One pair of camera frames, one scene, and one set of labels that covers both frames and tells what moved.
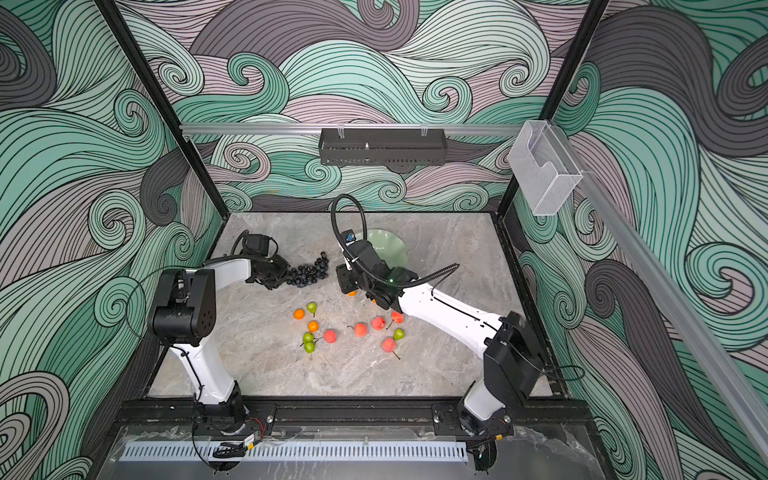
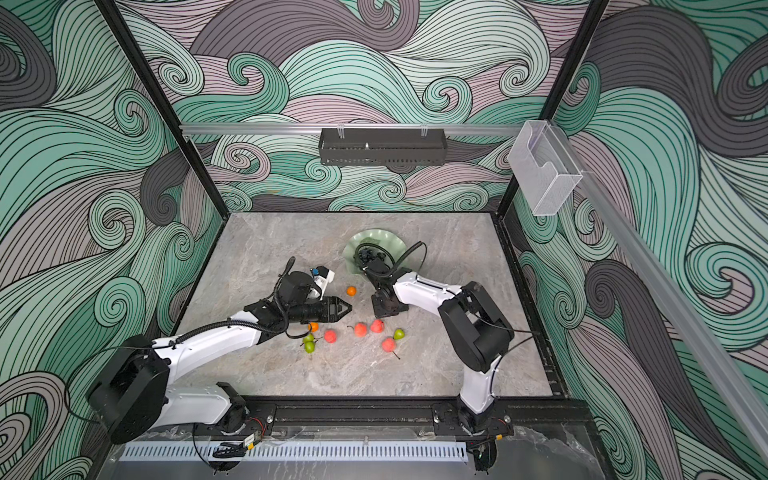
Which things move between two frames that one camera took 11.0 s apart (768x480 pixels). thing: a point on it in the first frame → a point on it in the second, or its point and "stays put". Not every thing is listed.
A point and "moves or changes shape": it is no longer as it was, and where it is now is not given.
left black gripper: [283, 267] → [331, 307]
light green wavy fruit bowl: [389, 246] stays put
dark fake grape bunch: [306, 274] moves or changes shape
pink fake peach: [360, 329] stays put
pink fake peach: [389, 344] stays put
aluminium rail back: [316, 128] stays put
